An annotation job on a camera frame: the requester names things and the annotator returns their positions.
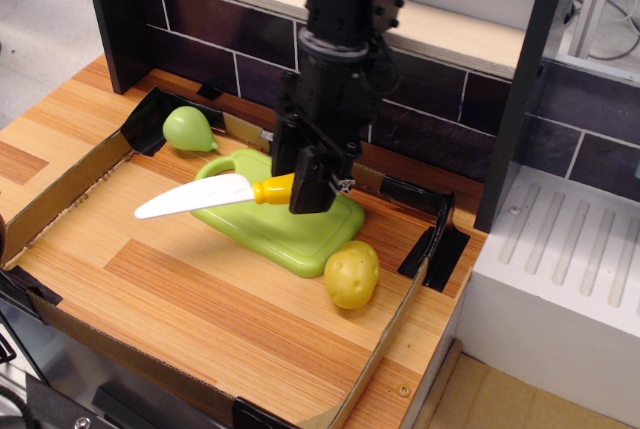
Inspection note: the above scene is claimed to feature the green toy pear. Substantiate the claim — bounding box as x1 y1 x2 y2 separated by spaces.
162 106 218 152

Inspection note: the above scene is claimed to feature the green plastic cutting board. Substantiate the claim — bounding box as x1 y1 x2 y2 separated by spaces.
190 148 367 279

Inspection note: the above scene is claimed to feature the dark shelf frame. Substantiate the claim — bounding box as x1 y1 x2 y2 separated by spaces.
93 0 559 232

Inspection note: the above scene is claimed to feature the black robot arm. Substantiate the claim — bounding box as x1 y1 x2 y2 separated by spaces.
271 0 404 215

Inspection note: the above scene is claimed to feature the aluminium frame with cables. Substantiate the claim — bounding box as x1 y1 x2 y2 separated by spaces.
559 0 639 72

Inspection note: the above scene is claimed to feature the white knife yellow handle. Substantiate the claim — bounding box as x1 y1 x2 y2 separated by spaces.
134 173 295 219

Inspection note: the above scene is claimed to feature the yellow toy potato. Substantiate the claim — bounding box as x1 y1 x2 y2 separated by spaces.
324 240 380 310

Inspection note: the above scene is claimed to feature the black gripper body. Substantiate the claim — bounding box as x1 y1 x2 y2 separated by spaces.
276 31 395 192

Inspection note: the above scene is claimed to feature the white toy sink drainboard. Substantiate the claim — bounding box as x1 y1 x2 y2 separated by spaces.
456 167 639 427

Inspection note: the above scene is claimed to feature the cardboard fence with black tape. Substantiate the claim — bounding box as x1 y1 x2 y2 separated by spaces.
1 80 474 428

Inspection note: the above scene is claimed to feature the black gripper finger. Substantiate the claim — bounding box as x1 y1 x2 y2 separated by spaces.
271 113 320 177
289 145 342 214

